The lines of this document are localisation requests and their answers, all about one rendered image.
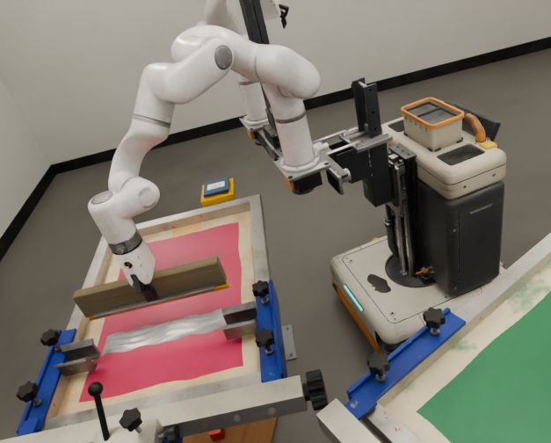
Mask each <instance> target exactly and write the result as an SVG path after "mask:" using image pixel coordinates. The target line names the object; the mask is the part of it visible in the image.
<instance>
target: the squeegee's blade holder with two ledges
mask: <svg viewBox="0 0 551 443"><path fill-rule="evenodd" d="M214 290H215V286H214V284H213V285H210V286H206V287H200V288H196V289H192V290H188V291H184V292H181V293H177V294H170V295H166V296H163V297H159V299H158V300H155V301H141V302H137V303H134V304H129V305H126V306H122V307H118V308H115V309H108V310H104V311H100V312H97V313H95V315H94V317H95V319H97V318H100V317H105V316H111V315H115V314H119V313H123V312H127V311H130V310H134V309H141V308H145V307H148V306H152V305H156V304H160V303H164V302H167V301H174V300H178V299H182V298H185V297H189V296H193V295H197V294H204V293H207V292H211V291H214Z"/></svg>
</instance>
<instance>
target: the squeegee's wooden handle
mask: <svg viewBox="0 0 551 443"><path fill-rule="evenodd" d="M213 284H214V286H215V287H218V286H222V285H226V284H227V276H226V274H225V272H224V270H223V267H222V265H221V261H220V259H219V258H218V257H213V258H207V259H203V260H200V261H196V262H192V263H189V264H184V265H178V266H174V267H171V268H167V269H163V270H160V271H156V272H153V277H152V280H151V282H150V285H151V286H152V287H154V289H155V290H156V292H157V294H158V296H159V297H163V296H166V295H170V294H177V293H181V292H184V291H188V290H192V289H196V288H200V287H206V286H210V285H213ZM73 300H74V301H75V303H76V305H77V306H78V308H80V310H81V311H82V312H83V314H84V316H85V317H90V316H94V315H95V313H97V312H100V311H104V310H108V309H115V308H118V307H122V306H126V305H129V304H134V303H137V302H141V301H146V299H145V297H144V295H143V294H137V292H136V289H135V287H132V286H131V285H130V284H129V282H128V280H127V279H123V280H116V281H113V282H109V283H105V284H102V285H98V286H94V287H88V288H85V289H80V290H76V291H75V293H74V296H73Z"/></svg>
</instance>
